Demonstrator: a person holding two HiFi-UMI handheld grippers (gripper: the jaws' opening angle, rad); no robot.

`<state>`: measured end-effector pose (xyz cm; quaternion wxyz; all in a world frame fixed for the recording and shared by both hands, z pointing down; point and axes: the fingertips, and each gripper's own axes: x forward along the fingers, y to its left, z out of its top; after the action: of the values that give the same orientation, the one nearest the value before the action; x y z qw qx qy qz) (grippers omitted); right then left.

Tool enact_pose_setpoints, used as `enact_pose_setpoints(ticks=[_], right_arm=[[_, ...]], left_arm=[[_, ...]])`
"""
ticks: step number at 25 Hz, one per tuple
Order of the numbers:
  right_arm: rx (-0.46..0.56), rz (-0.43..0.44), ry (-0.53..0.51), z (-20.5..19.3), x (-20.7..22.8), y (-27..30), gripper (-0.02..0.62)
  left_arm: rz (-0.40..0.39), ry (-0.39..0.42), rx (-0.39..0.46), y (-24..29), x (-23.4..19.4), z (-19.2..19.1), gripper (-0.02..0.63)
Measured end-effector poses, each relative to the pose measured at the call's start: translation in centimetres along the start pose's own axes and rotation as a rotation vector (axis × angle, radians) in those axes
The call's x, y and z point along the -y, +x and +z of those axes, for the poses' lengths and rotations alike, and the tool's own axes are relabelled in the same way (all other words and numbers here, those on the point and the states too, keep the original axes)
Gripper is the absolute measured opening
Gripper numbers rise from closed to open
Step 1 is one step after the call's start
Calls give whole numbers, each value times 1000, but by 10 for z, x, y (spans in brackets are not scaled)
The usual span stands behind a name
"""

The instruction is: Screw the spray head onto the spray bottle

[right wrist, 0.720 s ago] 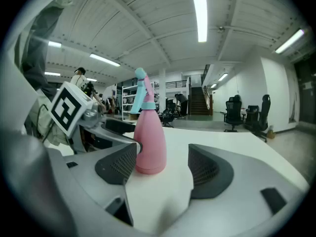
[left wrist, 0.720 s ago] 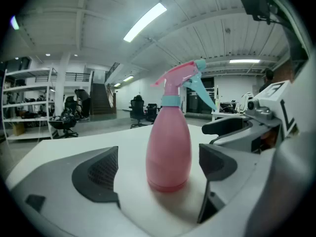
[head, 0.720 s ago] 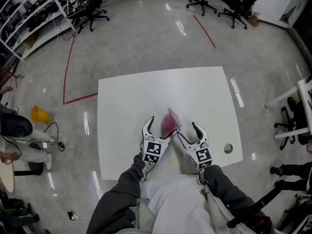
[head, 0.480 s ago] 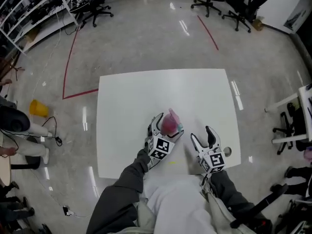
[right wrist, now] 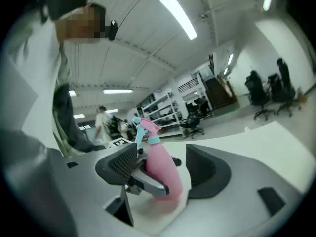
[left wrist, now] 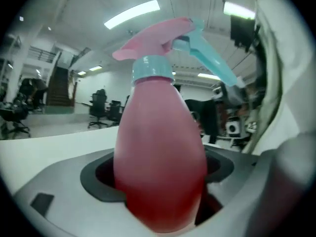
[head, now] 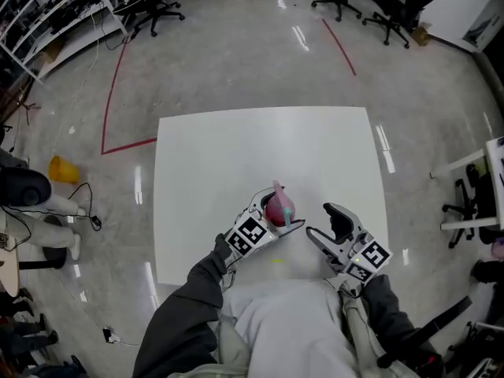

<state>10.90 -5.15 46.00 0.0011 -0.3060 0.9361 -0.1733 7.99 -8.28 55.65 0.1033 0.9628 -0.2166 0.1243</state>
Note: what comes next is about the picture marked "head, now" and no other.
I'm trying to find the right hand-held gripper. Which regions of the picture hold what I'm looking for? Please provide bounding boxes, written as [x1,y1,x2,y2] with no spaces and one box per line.
[306,202,393,286]

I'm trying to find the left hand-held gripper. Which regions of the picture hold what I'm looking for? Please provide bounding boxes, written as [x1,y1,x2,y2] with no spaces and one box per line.
[224,187,306,260]

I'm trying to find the pink spray bottle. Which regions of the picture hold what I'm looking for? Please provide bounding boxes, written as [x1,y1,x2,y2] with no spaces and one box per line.
[262,199,295,228]
[272,179,298,228]

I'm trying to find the person's right forearm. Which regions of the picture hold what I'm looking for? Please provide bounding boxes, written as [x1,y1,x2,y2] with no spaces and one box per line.
[361,273,444,378]

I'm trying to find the person's left forearm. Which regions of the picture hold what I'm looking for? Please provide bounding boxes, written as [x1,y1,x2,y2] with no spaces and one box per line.
[132,232,237,378]

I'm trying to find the person's pale green vest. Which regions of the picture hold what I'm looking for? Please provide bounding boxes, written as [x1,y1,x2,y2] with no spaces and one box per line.
[167,283,421,378]

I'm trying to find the person's white sweatshirt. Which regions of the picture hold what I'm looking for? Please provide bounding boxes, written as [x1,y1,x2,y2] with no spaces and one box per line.
[220,276,381,378]

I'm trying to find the white desk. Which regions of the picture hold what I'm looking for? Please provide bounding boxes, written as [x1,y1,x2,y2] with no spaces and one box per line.
[428,135,504,232]

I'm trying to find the yellow plastic bin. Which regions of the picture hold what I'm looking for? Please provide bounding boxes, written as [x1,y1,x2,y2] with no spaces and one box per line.
[47,155,80,185]

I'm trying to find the cardboard box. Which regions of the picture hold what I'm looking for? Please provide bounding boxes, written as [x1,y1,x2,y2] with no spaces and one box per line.
[410,22,433,47]

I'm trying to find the black round stool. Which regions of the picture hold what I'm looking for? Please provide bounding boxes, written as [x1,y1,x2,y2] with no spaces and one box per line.
[18,214,69,271]

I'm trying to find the black office chair with headrest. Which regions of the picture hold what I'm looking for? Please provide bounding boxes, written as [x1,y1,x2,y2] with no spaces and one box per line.
[361,0,444,50]

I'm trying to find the round wooden table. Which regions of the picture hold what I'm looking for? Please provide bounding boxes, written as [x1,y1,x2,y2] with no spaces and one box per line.
[0,235,20,299]

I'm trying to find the white shelving unit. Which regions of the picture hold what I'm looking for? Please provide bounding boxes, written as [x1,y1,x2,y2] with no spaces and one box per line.
[0,0,130,87]

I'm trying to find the black strap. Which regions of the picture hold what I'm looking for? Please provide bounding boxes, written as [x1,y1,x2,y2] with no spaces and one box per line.
[376,295,473,369]

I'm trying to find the black cable with adapter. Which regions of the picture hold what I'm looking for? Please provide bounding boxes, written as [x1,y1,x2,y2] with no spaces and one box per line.
[0,182,103,251]

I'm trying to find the white floor cable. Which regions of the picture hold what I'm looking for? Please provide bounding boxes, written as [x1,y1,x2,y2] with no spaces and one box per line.
[50,12,102,155]

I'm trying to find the wall poster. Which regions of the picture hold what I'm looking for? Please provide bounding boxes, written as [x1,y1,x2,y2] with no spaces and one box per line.
[461,13,502,51]

